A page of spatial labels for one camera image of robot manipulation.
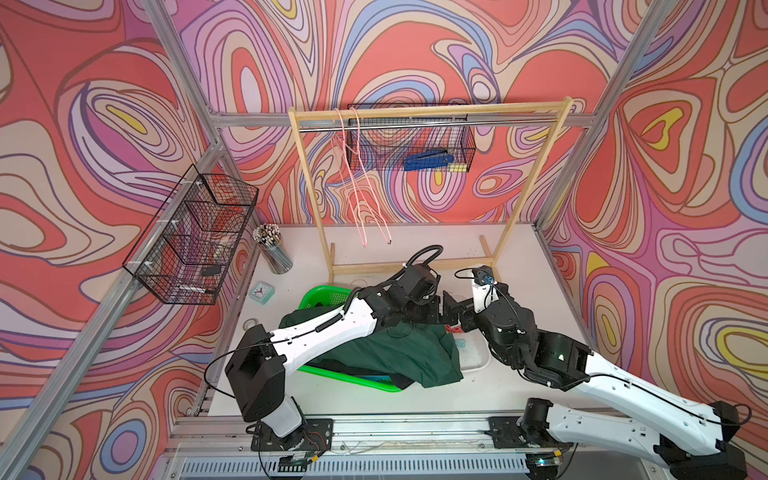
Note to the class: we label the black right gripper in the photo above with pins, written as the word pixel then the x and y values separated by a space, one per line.
pixel 466 310

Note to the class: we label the wooden clothes rack frame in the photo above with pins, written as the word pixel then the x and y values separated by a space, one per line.
pixel 505 184

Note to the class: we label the black wire basket back wall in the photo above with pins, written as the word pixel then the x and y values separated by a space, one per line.
pixel 385 150

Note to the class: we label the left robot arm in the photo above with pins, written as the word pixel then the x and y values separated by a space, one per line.
pixel 258 367

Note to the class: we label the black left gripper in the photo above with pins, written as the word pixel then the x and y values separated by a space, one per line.
pixel 435 316

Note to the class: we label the green plastic basket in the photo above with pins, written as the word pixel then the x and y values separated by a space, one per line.
pixel 328 295

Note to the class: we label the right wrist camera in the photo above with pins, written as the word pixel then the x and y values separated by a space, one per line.
pixel 483 287

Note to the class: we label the black t-shirt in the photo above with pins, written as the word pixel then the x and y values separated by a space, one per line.
pixel 384 379

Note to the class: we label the pink hanger of teal shirt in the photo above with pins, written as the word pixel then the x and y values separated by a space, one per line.
pixel 354 192

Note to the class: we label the black wire basket left wall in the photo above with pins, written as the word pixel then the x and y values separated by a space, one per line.
pixel 184 256

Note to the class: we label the metal hanging rod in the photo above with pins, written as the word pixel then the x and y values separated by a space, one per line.
pixel 413 124

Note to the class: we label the black wire basket wall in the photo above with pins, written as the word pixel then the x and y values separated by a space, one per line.
pixel 385 150
pixel 184 256

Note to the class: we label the blue item in basket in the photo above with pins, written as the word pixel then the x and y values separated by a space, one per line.
pixel 428 161

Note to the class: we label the clear pencil cup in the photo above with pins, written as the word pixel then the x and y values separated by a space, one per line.
pixel 269 240

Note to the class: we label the white plastic tray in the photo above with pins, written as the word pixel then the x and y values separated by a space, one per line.
pixel 473 350

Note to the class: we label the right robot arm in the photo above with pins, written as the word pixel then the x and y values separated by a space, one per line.
pixel 692 440

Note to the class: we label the dark green t-shirt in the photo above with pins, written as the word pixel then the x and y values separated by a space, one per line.
pixel 407 353

